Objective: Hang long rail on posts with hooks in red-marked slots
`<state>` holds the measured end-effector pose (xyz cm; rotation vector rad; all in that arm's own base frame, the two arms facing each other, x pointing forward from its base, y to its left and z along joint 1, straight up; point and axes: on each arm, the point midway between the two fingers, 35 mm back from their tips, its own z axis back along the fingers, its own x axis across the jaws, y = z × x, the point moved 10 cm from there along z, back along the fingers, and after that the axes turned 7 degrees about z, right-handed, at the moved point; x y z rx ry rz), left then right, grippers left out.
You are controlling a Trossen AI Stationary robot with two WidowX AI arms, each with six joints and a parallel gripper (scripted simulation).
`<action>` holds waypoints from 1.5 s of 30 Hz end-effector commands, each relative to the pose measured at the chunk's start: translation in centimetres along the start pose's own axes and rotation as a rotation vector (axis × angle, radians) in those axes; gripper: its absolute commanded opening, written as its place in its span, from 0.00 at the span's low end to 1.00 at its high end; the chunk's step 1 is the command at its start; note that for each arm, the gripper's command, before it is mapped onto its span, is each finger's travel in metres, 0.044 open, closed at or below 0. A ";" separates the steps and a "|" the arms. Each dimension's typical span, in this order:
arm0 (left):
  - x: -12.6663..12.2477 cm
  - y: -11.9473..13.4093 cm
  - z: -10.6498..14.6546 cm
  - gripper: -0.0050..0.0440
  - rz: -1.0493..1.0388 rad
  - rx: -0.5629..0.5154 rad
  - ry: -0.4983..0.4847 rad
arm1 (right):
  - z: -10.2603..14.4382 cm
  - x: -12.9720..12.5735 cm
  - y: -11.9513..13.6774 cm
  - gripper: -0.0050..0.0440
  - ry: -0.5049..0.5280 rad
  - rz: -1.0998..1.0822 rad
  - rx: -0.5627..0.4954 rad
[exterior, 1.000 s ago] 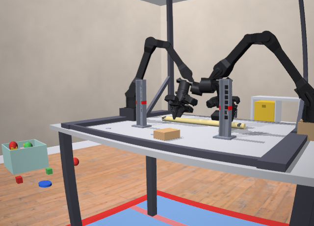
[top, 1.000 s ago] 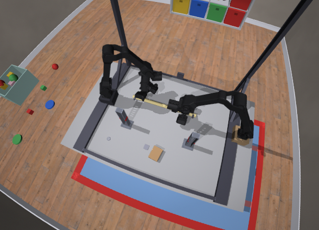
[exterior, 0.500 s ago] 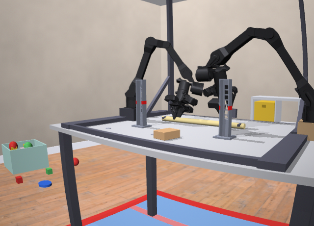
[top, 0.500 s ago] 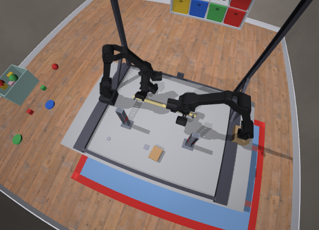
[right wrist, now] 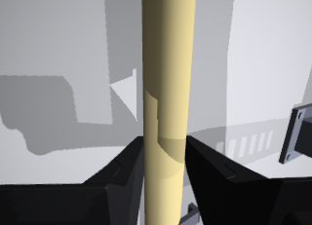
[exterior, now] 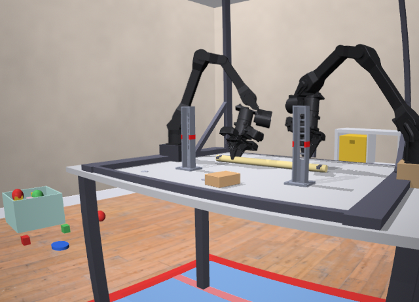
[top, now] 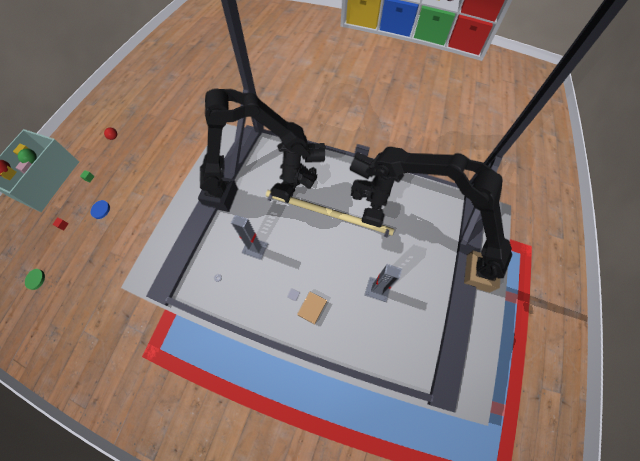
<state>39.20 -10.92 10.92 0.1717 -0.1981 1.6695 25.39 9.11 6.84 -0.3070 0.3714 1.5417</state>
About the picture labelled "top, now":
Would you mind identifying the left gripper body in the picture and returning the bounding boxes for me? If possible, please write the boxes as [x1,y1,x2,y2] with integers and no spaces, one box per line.
[361,184,392,227]

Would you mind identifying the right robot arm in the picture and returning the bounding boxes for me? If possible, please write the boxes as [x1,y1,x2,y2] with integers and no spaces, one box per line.
[200,89,326,198]

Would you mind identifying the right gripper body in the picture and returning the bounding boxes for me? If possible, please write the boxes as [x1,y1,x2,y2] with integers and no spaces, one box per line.
[271,162,302,200]

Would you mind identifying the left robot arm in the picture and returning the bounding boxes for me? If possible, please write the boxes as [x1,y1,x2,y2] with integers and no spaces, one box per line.
[350,147,512,281]

